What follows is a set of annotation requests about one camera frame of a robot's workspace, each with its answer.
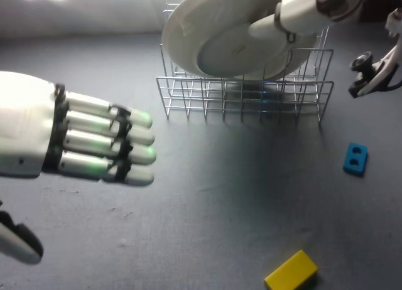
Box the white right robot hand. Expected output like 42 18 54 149
247 0 375 43

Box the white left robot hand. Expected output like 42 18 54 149
0 70 157 266

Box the white plate with dark rim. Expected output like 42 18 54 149
161 0 318 80

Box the blue block with two holes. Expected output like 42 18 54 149
342 142 369 178

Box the yellow rectangular block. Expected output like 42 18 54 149
263 249 318 290

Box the silver wire dish rack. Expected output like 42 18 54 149
156 0 335 127

